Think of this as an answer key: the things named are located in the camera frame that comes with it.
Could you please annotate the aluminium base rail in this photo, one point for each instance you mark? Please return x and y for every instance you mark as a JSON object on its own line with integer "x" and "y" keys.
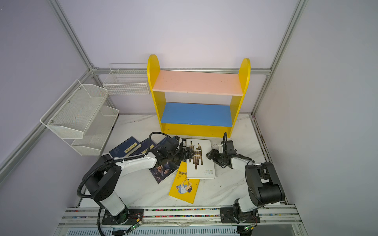
{"x": 271, "y": 220}

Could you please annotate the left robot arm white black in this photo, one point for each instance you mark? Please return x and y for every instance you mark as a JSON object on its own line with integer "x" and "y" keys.
{"x": 100, "y": 181}

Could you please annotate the dark purple portrait book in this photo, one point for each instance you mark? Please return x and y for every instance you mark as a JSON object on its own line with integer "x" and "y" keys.
{"x": 163, "y": 171}

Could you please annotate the white mesh two-tier rack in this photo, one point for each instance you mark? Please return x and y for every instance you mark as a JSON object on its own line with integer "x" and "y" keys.
{"x": 82, "y": 119}

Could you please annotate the yellow cartoon cover book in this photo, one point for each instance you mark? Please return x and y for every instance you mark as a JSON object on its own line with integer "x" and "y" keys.
{"x": 183, "y": 188}

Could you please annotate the navy book middle yellow label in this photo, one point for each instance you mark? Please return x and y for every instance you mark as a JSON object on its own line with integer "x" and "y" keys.
{"x": 144, "y": 147}

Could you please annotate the navy book yellow label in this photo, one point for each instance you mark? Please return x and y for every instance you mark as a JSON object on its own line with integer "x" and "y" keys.
{"x": 126, "y": 148}
{"x": 164, "y": 143}
{"x": 144, "y": 147}

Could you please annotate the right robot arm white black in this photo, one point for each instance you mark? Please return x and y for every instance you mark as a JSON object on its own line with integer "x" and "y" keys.
{"x": 263, "y": 184}

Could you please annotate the white wire basket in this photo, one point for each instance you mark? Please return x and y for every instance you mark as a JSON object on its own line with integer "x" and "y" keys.
{"x": 127, "y": 82}

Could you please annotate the navy book right yellow label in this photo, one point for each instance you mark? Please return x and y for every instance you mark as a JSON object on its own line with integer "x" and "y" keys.
{"x": 164, "y": 143}

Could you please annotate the white portfolio book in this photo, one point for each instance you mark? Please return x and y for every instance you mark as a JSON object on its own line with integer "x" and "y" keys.
{"x": 199, "y": 166}

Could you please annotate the navy book leftmost yellow label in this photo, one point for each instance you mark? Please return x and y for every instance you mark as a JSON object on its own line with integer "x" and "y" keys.
{"x": 126, "y": 148}

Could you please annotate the yellow bookshelf pink blue shelves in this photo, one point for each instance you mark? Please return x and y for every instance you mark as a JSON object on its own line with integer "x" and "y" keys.
{"x": 195, "y": 119}

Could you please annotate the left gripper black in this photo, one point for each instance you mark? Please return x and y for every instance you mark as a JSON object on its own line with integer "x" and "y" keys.
{"x": 183, "y": 156}

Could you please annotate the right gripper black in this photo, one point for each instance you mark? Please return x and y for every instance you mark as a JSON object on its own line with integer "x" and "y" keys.
{"x": 213, "y": 156}

